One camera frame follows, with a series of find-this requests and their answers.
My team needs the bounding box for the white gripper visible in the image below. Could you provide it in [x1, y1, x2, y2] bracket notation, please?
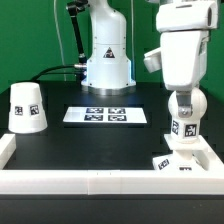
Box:
[144, 0, 219, 118]

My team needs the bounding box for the white lamp bulb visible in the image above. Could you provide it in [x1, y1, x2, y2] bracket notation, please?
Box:
[168, 88, 207, 143]

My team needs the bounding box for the white lamp base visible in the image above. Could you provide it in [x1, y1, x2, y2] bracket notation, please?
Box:
[152, 134, 208, 172]

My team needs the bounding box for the white lamp shade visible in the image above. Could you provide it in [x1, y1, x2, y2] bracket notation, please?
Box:
[8, 82, 47, 134]

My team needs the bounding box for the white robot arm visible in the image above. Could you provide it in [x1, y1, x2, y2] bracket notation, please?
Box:
[84, 0, 219, 118]

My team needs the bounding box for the white marker sheet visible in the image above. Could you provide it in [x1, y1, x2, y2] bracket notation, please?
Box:
[63, 107, 147, 124]

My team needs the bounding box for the black cable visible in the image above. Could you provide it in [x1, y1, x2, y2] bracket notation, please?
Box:
[30, 64, 88, 83]

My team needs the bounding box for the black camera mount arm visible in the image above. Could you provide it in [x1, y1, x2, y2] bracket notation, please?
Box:
[66, 0, 88, 64]

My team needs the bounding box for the white thin cable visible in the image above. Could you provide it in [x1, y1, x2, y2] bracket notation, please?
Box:
[53, 0, 68, 82]

